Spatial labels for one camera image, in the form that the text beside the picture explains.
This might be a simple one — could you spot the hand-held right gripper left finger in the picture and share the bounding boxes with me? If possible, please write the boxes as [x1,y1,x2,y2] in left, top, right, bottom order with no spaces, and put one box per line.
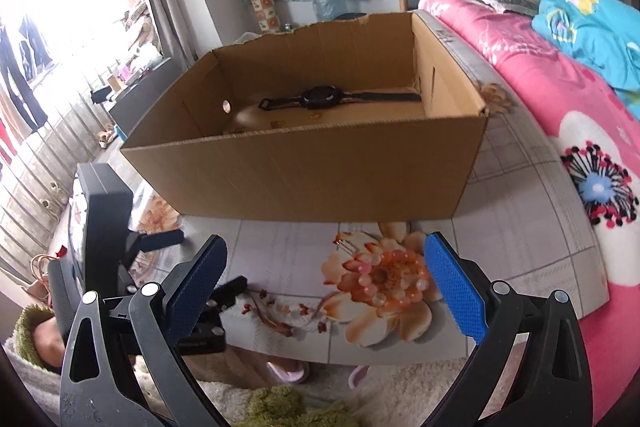
[59,234,229,427]

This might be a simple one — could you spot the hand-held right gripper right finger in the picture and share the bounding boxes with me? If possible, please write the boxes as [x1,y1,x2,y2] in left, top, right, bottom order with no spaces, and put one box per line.
[424,232,593,427]

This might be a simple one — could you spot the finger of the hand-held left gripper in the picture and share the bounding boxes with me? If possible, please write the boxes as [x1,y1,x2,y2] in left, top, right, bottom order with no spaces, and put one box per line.
[202,276,249,310]
[120,229,186,270]

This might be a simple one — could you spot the orange bead bracelet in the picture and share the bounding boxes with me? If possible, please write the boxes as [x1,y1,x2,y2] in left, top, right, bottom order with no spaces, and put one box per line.
[342,248,432,308]

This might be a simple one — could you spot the brown cardboard box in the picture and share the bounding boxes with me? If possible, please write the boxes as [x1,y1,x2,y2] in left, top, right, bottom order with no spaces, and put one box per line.
[120,10,491,224]

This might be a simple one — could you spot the pink and black wristwatch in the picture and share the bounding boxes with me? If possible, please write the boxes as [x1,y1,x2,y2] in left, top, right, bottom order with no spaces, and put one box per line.
[259,86,423,112]

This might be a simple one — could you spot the person's left forearm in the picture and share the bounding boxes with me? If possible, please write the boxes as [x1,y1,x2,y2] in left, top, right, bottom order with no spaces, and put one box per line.
[0,304,66,413]

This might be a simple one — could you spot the person's left hand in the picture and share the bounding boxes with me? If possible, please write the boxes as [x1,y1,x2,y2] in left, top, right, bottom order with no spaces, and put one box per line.
[32,324,68,375]

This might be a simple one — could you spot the pink slipper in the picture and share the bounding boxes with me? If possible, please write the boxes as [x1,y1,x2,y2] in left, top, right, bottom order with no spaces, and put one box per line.
[265,359,311,386]
[347,364,372,391]

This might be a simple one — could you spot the floral plaid tablecloth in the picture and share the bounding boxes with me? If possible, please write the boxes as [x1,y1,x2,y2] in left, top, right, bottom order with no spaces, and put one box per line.
[65,9,613,365]

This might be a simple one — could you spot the dark low cabinet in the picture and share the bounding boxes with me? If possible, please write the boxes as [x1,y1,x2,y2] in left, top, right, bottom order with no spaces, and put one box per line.
[107,57,189,140]

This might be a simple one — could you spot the hanging dark clothes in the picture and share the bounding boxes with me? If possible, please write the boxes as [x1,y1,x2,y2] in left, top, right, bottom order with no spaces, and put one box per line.
[0,22,51,132]

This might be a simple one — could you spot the pink floral blanket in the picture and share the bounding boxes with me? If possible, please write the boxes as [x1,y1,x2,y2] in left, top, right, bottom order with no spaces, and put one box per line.
[417,0,640,427]

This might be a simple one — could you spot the blue patterned quilt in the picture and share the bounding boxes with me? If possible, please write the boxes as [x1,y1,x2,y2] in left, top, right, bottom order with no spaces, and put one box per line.
[531,0,640,105]

